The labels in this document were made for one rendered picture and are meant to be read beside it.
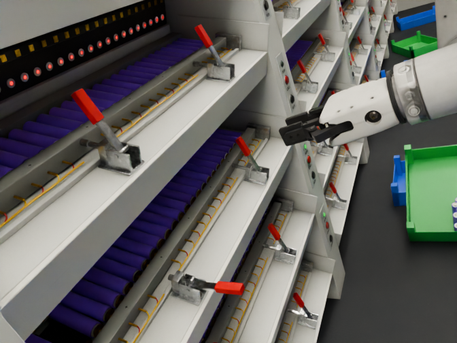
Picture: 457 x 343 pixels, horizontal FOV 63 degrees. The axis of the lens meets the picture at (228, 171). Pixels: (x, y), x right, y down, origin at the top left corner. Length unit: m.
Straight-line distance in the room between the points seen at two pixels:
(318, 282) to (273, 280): 0.27
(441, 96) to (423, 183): 0.82
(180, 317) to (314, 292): 0.54
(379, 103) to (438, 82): 0.07
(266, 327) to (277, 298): 0.06
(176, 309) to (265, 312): 0.25
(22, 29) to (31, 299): 0.21
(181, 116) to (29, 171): 0.20
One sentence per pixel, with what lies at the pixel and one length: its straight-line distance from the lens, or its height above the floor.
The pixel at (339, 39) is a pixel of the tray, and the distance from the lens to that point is 1.45.
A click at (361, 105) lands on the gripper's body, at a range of 0.53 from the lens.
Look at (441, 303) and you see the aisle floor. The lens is 1.07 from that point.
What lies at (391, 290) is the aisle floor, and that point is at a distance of 1.10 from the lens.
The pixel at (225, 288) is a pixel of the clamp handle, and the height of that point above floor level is 0.51.
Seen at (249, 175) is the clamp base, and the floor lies 0.51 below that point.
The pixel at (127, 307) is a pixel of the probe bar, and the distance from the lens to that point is 0.48.
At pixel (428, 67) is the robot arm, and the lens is 0.53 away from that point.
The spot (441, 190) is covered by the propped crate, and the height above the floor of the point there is 0.06.
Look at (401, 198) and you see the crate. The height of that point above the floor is 0.03.
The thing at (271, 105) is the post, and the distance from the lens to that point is 0.79.
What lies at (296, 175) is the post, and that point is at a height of 0.39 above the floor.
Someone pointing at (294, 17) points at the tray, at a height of 0.68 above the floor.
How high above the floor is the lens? 0.81
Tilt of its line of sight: 25 degrees down
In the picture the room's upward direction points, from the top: 21 degrees counter-clockwise
